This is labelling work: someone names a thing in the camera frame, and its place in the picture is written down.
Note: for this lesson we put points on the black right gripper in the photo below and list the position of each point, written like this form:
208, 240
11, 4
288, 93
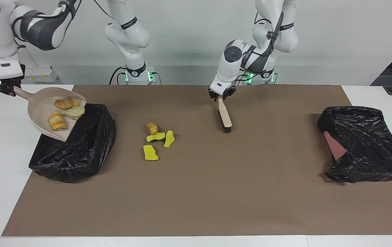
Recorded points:
10, 81

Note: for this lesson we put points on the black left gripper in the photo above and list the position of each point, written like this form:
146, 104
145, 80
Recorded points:
222, 91

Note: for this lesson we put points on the beige hand brush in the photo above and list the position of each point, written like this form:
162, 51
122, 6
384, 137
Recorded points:
225, 116

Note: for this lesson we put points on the beige plastic dustpan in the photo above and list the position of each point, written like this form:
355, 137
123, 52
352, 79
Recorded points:
39, 113

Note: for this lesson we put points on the striped croissant piece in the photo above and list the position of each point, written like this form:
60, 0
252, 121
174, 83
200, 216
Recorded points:
66, 103
57, 122

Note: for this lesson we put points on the pale bread piece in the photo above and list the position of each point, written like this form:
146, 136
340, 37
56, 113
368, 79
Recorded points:
75, 112

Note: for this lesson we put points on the yellow green sponge piece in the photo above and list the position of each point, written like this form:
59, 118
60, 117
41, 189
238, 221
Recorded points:
169, 139

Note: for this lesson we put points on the brown bread roll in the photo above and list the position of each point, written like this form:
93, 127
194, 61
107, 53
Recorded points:
152, 128

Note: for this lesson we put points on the notched yellow sponge piece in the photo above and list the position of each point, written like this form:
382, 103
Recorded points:
155, 137

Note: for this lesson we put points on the large yellow sponge piece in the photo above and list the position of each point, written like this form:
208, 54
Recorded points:
150, 153

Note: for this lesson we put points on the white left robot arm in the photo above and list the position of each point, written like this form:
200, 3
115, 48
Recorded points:
223, 72

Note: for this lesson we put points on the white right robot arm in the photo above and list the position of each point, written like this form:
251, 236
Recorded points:
127, 37

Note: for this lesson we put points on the black trash bag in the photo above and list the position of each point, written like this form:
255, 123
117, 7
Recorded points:
79, 154
367, 144

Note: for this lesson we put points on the brown table mat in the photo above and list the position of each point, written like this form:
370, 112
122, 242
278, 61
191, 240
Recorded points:
196, 206

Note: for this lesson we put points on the pink box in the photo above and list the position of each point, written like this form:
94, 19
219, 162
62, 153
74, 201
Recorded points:
334, 145

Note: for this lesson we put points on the white wall socket box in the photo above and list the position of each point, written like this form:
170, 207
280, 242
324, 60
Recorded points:
41, 74

